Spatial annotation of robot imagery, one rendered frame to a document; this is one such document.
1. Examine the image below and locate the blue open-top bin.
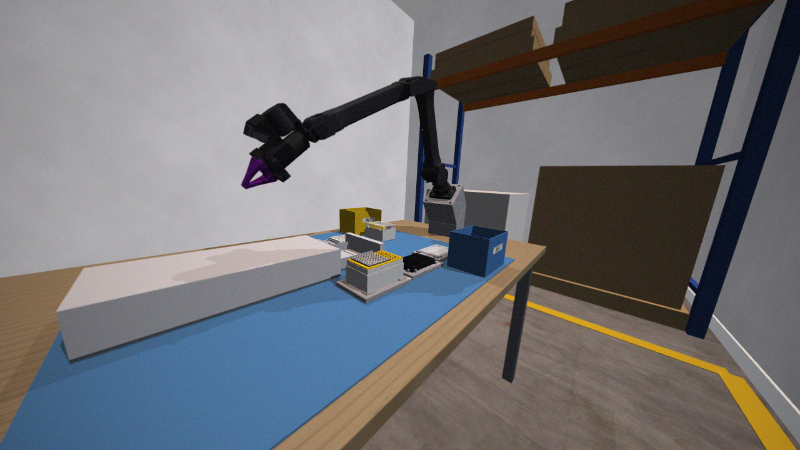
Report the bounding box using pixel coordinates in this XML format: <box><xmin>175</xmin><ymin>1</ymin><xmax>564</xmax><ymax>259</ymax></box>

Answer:
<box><xmin>447</xmin><ymin>226</ymin><xmax>508</xmax><ymax>278</ymax></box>

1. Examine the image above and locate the blue bench mat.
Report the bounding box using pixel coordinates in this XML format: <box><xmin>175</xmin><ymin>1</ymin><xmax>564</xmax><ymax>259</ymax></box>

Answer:
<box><xmin>0</xmin><ymin>257</ymin><xmax>515</xmax><ymax>450</ymax></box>

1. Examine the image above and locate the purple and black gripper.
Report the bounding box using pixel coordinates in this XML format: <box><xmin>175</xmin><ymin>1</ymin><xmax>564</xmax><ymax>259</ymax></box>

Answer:
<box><xmin>241</xmin><ymin>148</ymin><xmax>297</xmax><ymax>189</ymax></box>

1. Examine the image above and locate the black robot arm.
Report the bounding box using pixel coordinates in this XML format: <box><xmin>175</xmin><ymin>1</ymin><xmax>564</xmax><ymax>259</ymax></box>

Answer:
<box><xmin>243</xmin><ymin>76</ymin><xmax>456</xmax><ymax>200</ymax></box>

